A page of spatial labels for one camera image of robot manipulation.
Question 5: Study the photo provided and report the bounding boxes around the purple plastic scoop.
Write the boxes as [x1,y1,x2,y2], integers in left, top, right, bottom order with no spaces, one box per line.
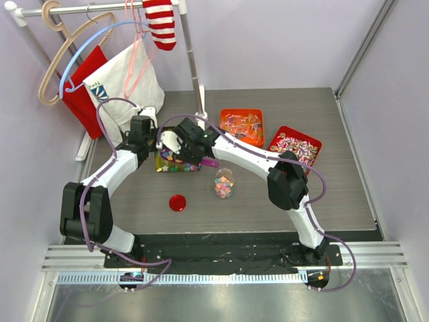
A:
[159,149,220,169]

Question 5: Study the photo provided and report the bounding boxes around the gold tin of star candies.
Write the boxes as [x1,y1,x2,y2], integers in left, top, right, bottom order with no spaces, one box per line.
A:
[155,145,201,172]

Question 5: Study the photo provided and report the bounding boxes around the orange candy box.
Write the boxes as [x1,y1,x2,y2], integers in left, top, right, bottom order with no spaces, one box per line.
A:
[219,109,264,148]

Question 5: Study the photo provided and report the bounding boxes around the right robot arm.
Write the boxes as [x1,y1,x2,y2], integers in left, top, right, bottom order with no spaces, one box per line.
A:
[162,117,329,265]

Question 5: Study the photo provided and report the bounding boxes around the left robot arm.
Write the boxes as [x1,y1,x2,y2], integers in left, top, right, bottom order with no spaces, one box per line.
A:
[60,115,158,268]

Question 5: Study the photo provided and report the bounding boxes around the clear plastic jar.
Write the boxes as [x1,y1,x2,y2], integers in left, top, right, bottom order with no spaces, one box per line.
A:
[214,168,235,199]

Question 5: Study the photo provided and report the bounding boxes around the red jar lid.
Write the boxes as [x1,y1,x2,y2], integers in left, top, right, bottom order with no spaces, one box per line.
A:
[169,195,186,212]

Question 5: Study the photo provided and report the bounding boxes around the white cloth bag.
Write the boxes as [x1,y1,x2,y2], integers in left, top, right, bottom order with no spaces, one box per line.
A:
[83,40,165,146]

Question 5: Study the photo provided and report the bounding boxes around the red cloth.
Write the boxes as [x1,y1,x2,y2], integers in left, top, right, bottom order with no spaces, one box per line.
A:
[62,46,107,139]

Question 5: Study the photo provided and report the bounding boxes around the blue clothes hanger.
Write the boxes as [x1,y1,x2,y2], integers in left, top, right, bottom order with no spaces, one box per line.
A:
[58,18,151,98]

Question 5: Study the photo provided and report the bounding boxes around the red lollipop box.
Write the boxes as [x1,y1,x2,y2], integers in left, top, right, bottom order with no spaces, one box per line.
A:
[268,125,322,166]

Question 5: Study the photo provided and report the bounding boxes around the red white striped sock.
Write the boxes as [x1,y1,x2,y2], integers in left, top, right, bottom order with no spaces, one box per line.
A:
[142,0,176,51]

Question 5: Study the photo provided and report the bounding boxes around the wooden clothes hanger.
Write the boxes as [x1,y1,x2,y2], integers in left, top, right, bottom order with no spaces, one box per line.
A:
[38,1,116,106]

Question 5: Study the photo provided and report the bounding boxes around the white clothes rack stand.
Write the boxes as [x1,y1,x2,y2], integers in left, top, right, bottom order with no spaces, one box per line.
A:
[3,0,209,162]

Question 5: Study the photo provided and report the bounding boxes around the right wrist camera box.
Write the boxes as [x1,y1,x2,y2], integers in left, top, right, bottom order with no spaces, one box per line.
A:
[156,130,183,154]

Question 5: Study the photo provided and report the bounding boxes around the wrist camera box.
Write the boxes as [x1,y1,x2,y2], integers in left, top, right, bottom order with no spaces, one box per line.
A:
[156,130,183,154]
[139,107,158,128]

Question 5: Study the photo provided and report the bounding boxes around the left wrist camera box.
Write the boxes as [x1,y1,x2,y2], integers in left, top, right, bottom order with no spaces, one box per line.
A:
[139,107,158,128]

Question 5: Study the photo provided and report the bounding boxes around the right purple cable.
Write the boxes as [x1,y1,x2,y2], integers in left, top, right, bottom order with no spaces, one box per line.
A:
[155,114,357,292]

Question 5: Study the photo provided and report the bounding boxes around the purple cable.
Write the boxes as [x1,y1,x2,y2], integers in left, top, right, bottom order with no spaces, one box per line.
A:
[155,114,357,292]
[80,97,174,291]

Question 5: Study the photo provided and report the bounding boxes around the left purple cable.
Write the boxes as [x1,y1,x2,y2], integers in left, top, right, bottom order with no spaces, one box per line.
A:
[80,97,174,291]

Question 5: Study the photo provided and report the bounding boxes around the pink wire hanger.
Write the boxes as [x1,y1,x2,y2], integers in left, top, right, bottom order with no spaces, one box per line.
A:
[123,1,155,99]

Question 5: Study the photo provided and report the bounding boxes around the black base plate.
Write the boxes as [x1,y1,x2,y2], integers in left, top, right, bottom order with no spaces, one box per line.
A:
[103,231,343,274]

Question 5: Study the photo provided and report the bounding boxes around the aluminium rail frame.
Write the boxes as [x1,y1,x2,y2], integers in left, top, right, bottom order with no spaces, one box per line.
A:
[36,241,420,321]

